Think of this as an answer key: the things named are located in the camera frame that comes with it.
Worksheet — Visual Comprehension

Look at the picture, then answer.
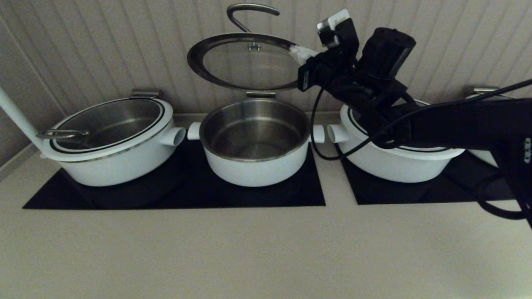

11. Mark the black glass induction cooktop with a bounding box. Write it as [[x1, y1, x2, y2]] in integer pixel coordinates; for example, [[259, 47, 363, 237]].
[[23, 139, 325, 210], [341, 149, 532, 205]]

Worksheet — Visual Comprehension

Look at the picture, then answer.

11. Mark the white slanted pole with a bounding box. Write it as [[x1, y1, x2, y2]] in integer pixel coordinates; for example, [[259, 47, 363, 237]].
[[0, 85, 48, 159]]

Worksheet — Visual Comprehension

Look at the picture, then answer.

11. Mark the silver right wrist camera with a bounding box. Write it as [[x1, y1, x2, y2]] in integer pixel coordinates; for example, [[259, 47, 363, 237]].
[[317, 9, 359, 48]]

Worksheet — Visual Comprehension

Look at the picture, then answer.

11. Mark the thin black cable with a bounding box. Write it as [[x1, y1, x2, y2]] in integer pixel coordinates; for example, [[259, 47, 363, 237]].
[[310, 79, 532, 161]]

